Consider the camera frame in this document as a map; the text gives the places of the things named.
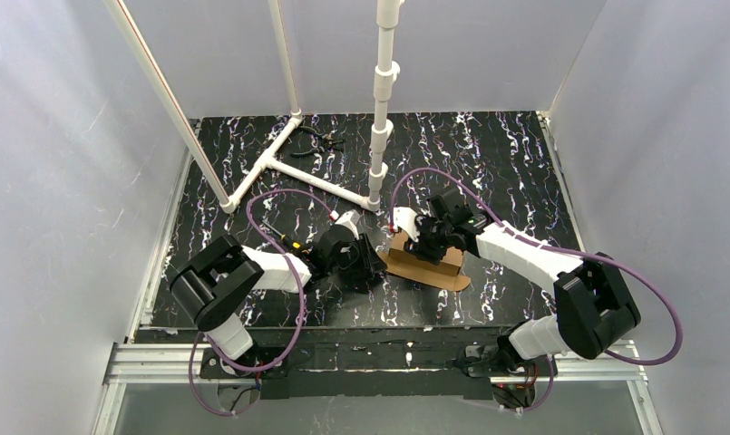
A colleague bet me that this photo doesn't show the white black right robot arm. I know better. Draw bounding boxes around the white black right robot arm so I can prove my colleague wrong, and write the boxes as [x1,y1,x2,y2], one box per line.
[392,194,641,363]

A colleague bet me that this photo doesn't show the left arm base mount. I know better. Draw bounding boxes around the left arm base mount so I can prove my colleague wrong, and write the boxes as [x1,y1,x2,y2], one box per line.
[199,344,289,380]

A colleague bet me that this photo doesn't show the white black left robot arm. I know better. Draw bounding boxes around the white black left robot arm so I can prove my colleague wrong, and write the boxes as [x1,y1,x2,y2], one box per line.
[169,224,386,361]

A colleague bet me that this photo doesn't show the yellow black screwdriver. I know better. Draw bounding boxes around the yellow black screwdriver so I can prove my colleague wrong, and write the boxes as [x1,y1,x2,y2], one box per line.
[262,219,312,256]

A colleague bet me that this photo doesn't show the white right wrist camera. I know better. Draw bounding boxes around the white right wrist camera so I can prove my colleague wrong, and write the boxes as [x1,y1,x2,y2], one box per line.
[390,207,420,242]

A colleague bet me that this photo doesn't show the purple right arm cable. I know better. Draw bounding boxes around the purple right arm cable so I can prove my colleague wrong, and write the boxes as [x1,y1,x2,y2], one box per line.
[389,167,684,413]

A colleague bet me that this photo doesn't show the white PVC pipe frame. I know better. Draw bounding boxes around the white PVC pipe frame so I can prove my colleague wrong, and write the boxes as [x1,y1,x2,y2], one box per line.
[103,1,404,214]

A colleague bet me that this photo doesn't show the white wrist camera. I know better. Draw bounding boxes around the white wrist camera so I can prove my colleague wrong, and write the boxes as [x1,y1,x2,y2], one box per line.
[390,207,420,242]
[329,209,362,239]

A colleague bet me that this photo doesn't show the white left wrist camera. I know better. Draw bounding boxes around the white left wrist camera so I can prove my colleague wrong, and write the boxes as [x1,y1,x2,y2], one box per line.
[329,209,362,239]

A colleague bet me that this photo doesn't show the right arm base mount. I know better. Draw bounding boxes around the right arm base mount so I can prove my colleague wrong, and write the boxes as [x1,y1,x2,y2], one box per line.
[448,340,558,378]

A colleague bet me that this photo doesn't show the brown cardboard box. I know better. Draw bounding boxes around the brown cardboard box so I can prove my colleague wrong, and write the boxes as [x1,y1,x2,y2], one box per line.
[377,232,471,292]

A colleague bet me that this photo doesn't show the black pliers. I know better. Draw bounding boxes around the black pliers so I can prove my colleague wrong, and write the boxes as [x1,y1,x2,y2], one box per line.
[289,125,346,159]

